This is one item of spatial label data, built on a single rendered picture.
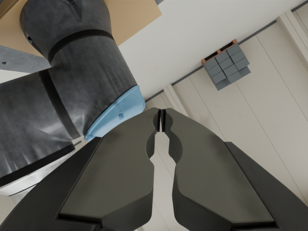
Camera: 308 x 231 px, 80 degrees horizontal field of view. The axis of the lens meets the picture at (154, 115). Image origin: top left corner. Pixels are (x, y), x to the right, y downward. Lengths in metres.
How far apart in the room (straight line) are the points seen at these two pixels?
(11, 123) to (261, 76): 6.84
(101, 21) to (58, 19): 0.08
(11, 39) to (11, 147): 0.26
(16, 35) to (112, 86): 0.25
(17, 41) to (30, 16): 0.10
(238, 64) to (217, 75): 0.61
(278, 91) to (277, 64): 0.86
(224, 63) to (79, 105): 5.55
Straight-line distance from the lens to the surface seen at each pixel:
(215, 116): 6.76
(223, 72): 5.79
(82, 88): 0.35
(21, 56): 0.63
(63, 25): 0.42
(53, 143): 0.37
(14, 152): 0.36
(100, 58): 0.38
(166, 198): 7.93
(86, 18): 0.42
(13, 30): 0.51
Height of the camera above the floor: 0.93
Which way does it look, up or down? 2 degrees down
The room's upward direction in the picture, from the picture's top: 150 degrees clockwise
